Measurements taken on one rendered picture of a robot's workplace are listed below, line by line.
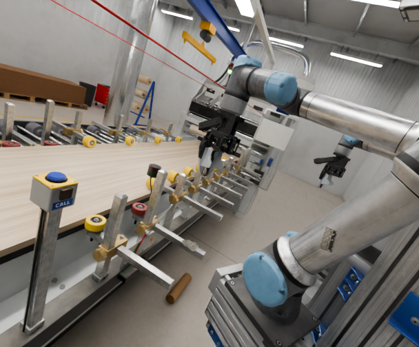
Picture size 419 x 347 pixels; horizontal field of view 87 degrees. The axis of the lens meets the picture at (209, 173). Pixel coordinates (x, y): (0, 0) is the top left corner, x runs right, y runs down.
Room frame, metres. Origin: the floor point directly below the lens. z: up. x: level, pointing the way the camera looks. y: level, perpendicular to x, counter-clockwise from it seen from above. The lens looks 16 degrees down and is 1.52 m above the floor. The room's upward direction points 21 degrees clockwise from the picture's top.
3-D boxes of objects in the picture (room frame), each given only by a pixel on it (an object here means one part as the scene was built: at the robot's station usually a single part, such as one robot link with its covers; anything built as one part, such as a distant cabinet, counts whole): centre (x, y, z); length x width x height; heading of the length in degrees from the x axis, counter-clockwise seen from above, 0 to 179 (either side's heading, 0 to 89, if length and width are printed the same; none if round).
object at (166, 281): (0.75, 0.19, 0.84); 0.43 x 0.03 x 0.04; 74
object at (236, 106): (0.69, 0.01, 1.54); 0.08 x 0.08 x 0.05
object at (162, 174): (0.97, 0.20, 0.93); 0.03 x 0.03 x 0.48; 74
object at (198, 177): (1.45, 0.06, 0.89); 0.03 x 0.03 x 0.48; 74
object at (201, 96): (3.90, -0.09, 0.95); 1.65 x 0.70 x 1.90; 74
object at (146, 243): (0.94, 0.19, 0.75); 0.26 x 0.01 x 0.10; 164
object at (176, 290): (1.51, -0.11, 0.04); 0.30 x 0.08 x 0.08; 164
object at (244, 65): (0.69, 0.00, 1.62); 0.09 x 0.08 x 0.11; 48
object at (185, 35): (5.94, 1.27, 2.65); 1.70 x 0.09 x 0.32; 161
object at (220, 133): (0.68, 0.00, 1.46); 0.09 x 0.08 x 0.12; 41
